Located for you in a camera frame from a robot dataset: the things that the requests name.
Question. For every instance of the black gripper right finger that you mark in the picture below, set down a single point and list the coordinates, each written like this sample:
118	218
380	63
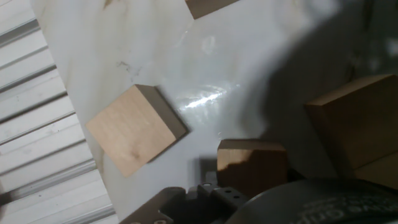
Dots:
295	175

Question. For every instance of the white marble pattern sheet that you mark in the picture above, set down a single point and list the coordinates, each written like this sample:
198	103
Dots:
217	46

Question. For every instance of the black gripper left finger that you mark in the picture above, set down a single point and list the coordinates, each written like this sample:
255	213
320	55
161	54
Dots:
192	205

